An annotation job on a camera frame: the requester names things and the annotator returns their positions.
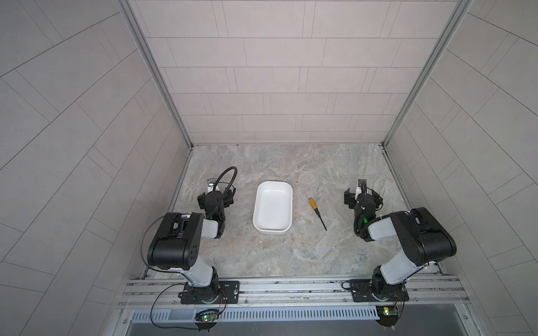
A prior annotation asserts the yellow handled screwdriver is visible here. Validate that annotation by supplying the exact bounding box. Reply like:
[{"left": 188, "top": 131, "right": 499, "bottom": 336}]
[{"left": 309, "top": 197, "right": 327, "bottom": 230}]

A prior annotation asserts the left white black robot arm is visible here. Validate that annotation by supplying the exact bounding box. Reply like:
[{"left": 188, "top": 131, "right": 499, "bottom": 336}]
[{"left": 147, "top": 179, "right": 240, "bottom": 305}]

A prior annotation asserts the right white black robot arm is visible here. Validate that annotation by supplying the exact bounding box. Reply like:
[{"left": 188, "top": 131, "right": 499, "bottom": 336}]
[{"left": 344, "top": 179, "right": 457, "bottom": 301}]

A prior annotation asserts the white rectangular plastic bin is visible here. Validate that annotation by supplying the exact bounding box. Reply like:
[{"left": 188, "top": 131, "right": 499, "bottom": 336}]
[{"left": 252, "top": 181, "right": 293, "bottom": 235}]

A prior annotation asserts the white slotted vent strip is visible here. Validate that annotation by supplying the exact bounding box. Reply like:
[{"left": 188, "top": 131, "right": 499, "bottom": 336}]
[{"left": 131, "top": 306, "right": 380, "bottom": 324}]

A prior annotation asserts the right green circuit board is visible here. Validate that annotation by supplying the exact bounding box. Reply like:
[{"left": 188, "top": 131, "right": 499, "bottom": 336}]
[{"left": 375, "top": 306, "right": 400, "bottom": 328}]

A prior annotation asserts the green circuit board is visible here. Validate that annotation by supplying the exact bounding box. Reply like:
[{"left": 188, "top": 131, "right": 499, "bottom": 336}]
[
  {"left": 375, "top": 306, "right": 400, "bottom": 328},
  {"left": 194, "top": 309, "right": 220, "bottom": 323}
]

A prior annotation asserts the left green circuit board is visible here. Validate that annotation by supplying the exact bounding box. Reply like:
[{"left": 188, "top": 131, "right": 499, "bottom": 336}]
[{"left": 194, "top": 309, "right": 220, "bottom": 323}]

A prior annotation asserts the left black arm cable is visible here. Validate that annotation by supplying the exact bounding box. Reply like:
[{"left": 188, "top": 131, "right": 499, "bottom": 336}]
[{"left": 205, "top": 166, "right": 238, "bottom": 219}]

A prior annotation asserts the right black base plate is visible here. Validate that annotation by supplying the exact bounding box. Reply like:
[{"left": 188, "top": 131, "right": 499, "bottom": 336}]
[{"left": 346, "top": 279, "right": 410, "bottom": 302}]

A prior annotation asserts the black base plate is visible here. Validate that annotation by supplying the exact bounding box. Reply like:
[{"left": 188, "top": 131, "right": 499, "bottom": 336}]
[
  {"left": 178, "top": 281, "right": 240, "bottom": 305},
  {"left": 346, "top": 279, "right": 410, "bottom": 302}
]

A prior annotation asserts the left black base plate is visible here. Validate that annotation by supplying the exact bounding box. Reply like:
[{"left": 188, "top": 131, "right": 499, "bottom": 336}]
[{"left": 178, "top": 281, "right": 240, "bottom": 305}]

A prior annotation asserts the aluminium mounting rail frame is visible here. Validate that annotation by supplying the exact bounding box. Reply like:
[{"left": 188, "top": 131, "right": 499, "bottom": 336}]
[{"left": 104, "top": 274, "right": 486, "bottom": 335}]

